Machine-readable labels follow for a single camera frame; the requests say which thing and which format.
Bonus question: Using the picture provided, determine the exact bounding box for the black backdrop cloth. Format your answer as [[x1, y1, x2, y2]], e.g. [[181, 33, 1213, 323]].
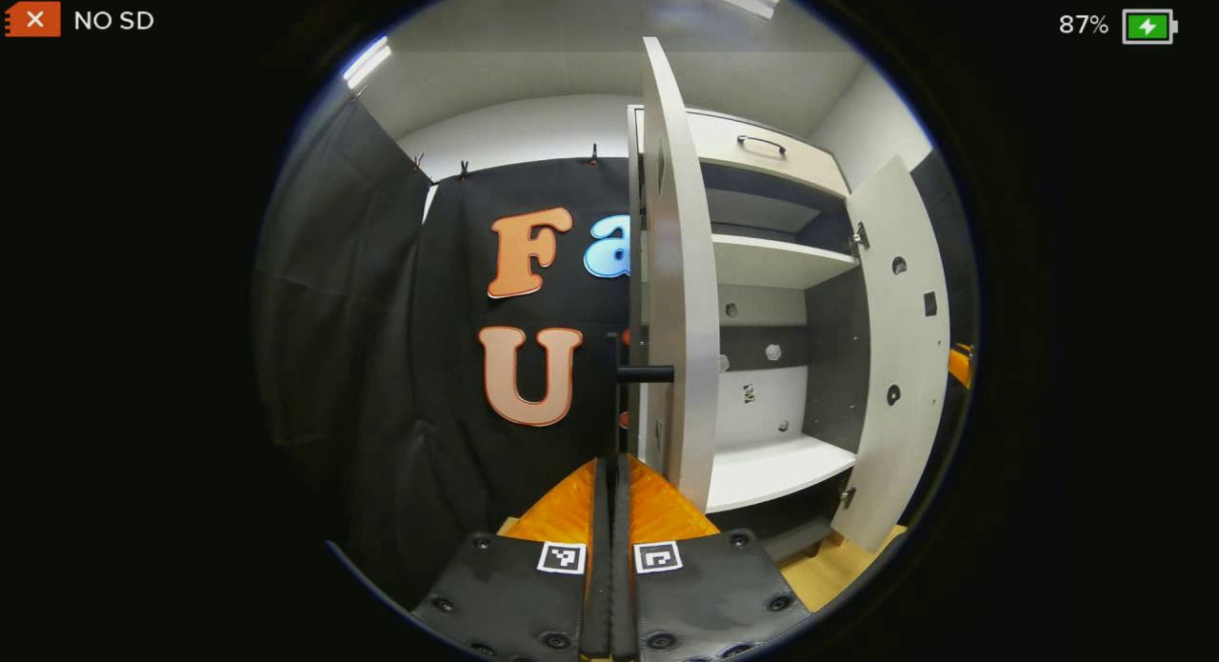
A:
[[909, 148, 980, 520], [250, 95, 434, 587], [419, 155, 639, 549]]

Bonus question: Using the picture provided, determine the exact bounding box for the beige cabinet drawer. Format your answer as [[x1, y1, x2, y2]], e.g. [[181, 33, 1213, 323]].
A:
[[633, 108, 851, 198]]

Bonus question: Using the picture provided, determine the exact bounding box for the cabinet door with headphone sticker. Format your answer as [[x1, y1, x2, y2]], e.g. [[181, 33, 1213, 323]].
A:
[[830, 154, 951, 553]]

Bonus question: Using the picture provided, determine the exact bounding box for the grey double-door shoe cabinet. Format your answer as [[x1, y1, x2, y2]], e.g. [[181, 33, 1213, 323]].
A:
[[626, 105, 953, 563]]

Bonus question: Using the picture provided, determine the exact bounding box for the black door handle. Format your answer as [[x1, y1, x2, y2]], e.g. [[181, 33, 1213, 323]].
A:
[[606, 331, 675, 463]]

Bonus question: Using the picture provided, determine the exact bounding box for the cabinet door with camera sticker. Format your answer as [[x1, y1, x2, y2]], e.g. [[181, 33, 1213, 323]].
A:
[[640, 36, 720, 513]]

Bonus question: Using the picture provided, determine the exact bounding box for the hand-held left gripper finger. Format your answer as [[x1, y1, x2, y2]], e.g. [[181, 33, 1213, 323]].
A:
[[612, 455, 815, 662], [410, 455, 613, 662]]

